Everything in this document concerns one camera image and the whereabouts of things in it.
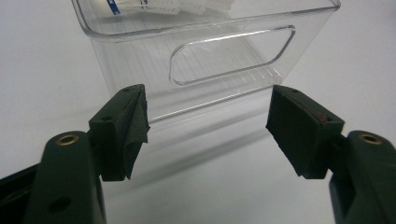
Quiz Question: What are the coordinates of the clear plastic container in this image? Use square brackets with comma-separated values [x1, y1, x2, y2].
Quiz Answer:
[70, 0, 342, 123]

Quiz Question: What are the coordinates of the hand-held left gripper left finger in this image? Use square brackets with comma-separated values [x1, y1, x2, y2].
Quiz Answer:
[88, 83, 151, 183]

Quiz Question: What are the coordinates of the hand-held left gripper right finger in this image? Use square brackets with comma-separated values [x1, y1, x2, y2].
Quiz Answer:
[265, 84, 346, 180]

